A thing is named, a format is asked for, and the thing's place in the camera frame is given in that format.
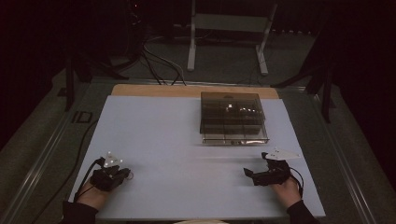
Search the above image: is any metal floor rail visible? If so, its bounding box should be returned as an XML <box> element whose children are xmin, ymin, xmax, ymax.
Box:
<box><xmin>312</xmin><ymin>92</ymin><xmax>376</xmax><ymax>224</ymax></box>
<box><xmin>0</xmin><ymin>110</ymin><xmax>74</xmax><ymax>224</ymax></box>

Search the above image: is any left hand-held gripper cable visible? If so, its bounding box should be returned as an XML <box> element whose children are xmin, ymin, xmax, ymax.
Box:
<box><xmin>74</xmin><ymin>157</ymin><xmax>106</xmax><ymax>201</ymax></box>

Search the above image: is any smoky transparent drawer box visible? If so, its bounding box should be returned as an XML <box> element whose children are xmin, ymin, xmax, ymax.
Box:
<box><xmin>199</xmin><ymin>91</ymin><xmax>266</xmax><ymax>135</ymax></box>

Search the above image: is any grey floor cable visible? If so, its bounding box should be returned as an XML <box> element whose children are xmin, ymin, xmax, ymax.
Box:
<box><xmin>143</xmin><ymin>35</ymin><xmax>187</xmax><ymax>83</ymax></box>

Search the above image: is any white foam board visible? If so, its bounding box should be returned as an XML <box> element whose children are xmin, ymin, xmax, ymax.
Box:
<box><xmin>62</xmin><ymin>94</ymin><xmax>327</xmax><ymax>222</ymax></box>

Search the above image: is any black tripod stand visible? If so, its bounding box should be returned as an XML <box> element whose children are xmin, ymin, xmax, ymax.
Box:
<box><xmin>57</xmin><ymin>52</ymin><xmax>130</xmax><ymax>112</ymax></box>
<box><xmin>270</xmin><ymin>59</ymin><xmax>336</xmax><ymax>124</ymax></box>

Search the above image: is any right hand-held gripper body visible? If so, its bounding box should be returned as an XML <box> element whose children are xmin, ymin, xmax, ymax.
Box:
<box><xmin>252</xmin><ymin>148</ymin><xmax>302</xmax><ymax>187</ymax></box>

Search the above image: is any right hand-held gripper cable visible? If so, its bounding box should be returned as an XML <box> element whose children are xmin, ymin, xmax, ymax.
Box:
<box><xmin>289</xmin><ymin>167</ymin><xmax>305</xmax><ymax>199</ymax></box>

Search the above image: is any transparent compartment drawer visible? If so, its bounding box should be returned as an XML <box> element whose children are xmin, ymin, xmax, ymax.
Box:
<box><xmin>200</xmin><ymin>119</ymin><xmax>271</xmax><ymax>147</ymax></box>

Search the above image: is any hand-held gripper cable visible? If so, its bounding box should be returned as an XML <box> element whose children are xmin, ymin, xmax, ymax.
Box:
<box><xmin>74</xmin><ymin>157</ymin><xmax>106</xmax><ymax>201</ymax></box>
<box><xmin>289</xmin><ymin>167</ymin><xmax>305</xmax><ymax>199</ymax></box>

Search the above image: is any long black floor cable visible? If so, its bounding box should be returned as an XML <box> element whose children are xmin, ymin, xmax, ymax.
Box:
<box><xmin>30</xmin><ymin>119</ymin><xmax>99</xmax><ymax>224</ymax></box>

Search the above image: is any white metal stand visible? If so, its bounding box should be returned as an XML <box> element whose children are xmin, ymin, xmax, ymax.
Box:
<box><xmin>186</xmin><ymin>0</ymin><xmax>278</xmax><ymax>77</ymax></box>

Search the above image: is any cream round object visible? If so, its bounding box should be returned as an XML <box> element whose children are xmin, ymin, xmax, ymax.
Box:
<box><xmin>174</xmin><ymin>219</ymin><xmax>227</xmax><ymax>224</ymax></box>

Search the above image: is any black rectangular floor marker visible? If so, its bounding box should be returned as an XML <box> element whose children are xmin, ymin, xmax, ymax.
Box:
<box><xmin>71</xmin><ymin>110</ymin><xmax>93</xmax><ymax>124</ymax></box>

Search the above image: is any thin black floor cable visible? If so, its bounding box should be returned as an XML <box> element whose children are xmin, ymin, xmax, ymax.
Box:
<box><xmin>141</xmin><ymin>46</ymin><xmax>188</xmax><ymax>87</ymax></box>

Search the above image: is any person's right hand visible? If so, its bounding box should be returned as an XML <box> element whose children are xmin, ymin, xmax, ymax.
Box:
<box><xmin>270</xmin><ymin>178</ymin><xmax>303</xmax><ymax>209</ymax></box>

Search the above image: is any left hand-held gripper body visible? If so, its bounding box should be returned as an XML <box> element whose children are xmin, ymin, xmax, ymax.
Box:
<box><xmin>90</xmin><ymin>151</ymin><xmax>125</xmax><ymax>192</ymax></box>

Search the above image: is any person's left hand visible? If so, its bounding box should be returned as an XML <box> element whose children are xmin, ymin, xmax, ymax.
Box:
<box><xmin>76</xmin><ymin>181</ymin><xmax>110</xmax><ymax>211</ymax></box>

